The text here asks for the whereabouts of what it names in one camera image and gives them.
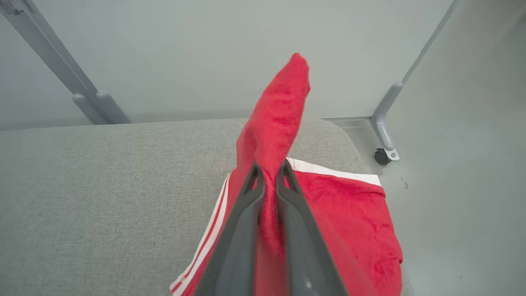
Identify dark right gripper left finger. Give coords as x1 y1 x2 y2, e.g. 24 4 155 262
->
194 161 266 296

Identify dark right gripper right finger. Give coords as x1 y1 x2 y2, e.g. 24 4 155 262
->
276 161 348 296

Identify red shorts with white stripes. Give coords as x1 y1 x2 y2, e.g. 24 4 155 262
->
170 53 404 296

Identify black caster wheel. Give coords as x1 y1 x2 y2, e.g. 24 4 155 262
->
374 148 392 166

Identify grey frame leg with caster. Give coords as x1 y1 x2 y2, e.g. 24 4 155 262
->
369 0 459 162

